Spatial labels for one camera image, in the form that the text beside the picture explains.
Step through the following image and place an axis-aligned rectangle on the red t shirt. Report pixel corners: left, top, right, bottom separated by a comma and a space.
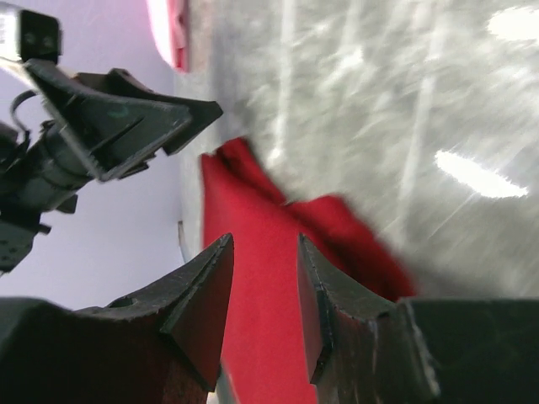
200, 137, 414, 403

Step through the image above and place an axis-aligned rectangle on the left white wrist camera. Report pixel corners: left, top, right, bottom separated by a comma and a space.
1, 2, 62, 64

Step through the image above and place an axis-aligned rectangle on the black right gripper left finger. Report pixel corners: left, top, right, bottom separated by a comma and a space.
1, 234, 234, 403

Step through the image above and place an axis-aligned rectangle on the folded pink t shirt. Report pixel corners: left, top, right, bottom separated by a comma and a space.
147, 0, 189, 73

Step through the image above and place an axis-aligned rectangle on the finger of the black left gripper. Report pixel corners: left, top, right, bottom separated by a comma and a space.
75, 68, 223, 155

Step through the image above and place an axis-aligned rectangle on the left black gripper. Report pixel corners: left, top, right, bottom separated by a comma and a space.
1, 59, 191, 274

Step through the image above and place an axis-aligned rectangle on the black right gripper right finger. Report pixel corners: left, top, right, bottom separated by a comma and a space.
297, 236, 538, 403

